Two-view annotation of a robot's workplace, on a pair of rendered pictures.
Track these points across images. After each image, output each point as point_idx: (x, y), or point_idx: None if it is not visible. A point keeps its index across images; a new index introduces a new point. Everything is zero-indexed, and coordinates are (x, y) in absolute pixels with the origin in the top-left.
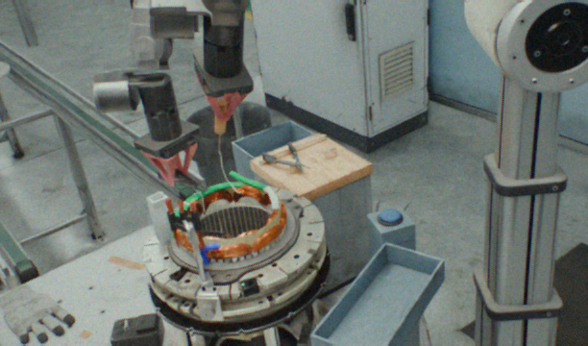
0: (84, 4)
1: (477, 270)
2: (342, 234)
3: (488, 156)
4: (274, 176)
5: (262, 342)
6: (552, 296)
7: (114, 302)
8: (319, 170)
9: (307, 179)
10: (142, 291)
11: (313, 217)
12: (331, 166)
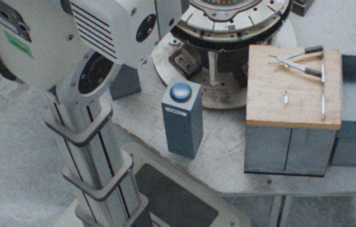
0: None
1: (128, 159)
2: None
3: (109, 106)
4: (294, 48)
5: (237, 59)
6: (70, 173)
7: None
8: (273, 80)
9: (267, 65)
10: None
11: (196, 19)
12: (270, 91)
